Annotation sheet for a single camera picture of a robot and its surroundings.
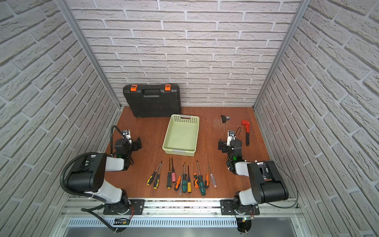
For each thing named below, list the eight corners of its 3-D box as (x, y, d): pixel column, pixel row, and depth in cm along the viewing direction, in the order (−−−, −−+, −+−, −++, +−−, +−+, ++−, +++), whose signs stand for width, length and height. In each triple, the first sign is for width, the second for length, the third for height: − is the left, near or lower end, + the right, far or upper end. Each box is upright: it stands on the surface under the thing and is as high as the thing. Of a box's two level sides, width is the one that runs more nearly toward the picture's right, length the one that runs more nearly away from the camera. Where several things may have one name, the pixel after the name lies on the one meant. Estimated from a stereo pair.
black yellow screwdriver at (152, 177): (146, 184, 83) (145, 183, 81) (160, 161, 92) (160, 160, 90) (149, 186, 82) (149, 184, 81) (163, 163, 91) (163, 161, 89)
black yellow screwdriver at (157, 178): (154, 188, 81) (153, 187, 80) (158, 163, 91) (157, 162, 89) (158, 188, 81) (157, 187, 80) (162, 163, 91) (161, 162, 89)
